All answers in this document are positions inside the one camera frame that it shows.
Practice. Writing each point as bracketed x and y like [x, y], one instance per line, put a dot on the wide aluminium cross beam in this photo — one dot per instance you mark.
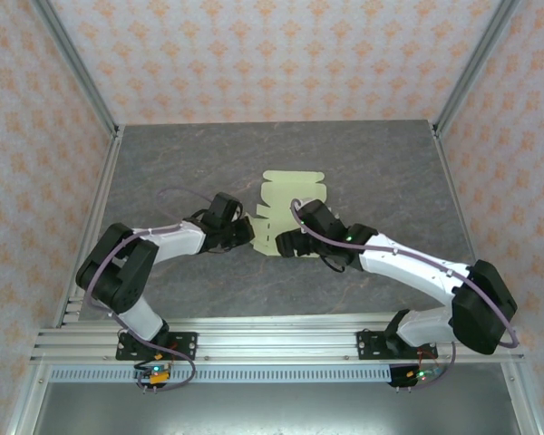
[276, 346]

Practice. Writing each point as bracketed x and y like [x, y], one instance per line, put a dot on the aluminium frame post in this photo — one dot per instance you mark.
[78, 68]
[473, 68]

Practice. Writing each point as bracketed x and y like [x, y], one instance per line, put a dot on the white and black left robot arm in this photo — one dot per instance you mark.
[181, 240]

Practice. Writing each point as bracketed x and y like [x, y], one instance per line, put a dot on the grey metal sheet panel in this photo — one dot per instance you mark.
[276, 412]

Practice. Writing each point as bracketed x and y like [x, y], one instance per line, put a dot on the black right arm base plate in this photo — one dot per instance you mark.
[372, 344]

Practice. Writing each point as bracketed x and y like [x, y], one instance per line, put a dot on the narrow aluminium cross beam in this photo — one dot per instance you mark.
[276, 321]

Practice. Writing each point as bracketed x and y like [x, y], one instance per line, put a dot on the pale green paper box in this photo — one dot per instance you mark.
[283, 190]

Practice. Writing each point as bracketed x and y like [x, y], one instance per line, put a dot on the aluminium table side rail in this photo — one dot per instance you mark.
[453, 190]
[103, 190]

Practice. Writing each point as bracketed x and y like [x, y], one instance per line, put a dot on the aluminium lower frame rail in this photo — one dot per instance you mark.
[521, 403]
[25, 403]

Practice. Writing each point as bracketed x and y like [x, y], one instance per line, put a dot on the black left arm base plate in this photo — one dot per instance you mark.
[186, 340]

